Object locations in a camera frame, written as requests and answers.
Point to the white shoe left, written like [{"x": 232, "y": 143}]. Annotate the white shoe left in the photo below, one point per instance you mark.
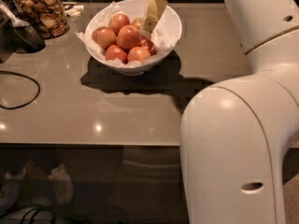
[{"x": 11, "y": 189}]

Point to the white shoe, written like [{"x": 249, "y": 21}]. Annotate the white shoe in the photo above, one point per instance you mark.
[
  {"x": 62, "y": 184},
  {"x": 11, "y": 189}
]

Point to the small white items on table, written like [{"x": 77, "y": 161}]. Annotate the small white items on table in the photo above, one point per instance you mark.
[{"x": 72, "y": 10}]

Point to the black round appliance base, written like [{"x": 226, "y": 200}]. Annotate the black round appliance base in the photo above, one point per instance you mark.
[{"x": 29, "y": 39}]

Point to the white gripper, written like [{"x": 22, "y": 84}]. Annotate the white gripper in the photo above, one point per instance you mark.
[{"x": 153, "y": 11}]

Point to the white ceramic bowl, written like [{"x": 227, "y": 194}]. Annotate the white ceramic bowl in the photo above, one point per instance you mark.
[{"x": 168, "y": 22}]

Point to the white shoe right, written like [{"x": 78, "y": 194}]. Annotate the white shoe right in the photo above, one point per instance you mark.
[{"x": 62, "y": 184}]

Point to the yellowish apple top right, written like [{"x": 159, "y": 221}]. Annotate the yellowish apple top right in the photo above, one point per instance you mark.
[{"x": 137, "y": 22}]

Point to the glass jar of dried chips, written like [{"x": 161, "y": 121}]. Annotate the glass jar of dried chips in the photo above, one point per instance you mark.
[{"x": 48, "y": 16}]

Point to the white spoon handle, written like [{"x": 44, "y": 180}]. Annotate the white spoon handle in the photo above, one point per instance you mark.
[{"x": 16, "y": 22}]

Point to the red apple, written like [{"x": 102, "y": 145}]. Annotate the red apple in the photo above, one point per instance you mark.
[
  {"x": 138, "y": 54},
  {"x": 104, "y": 37},
  {"x": 114, "y": 52},
  {"x": 148, "y": 45},
  {"x": 117, "y": 21},
  {"x": 128, "y": 37}
]

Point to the white paper bowl liner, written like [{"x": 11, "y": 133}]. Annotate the white paper bowl liner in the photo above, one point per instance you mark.
[{"x": 93, "y": 48}]

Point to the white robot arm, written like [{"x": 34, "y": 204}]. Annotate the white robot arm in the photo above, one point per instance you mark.
[{"x": 234, "y": 134}]

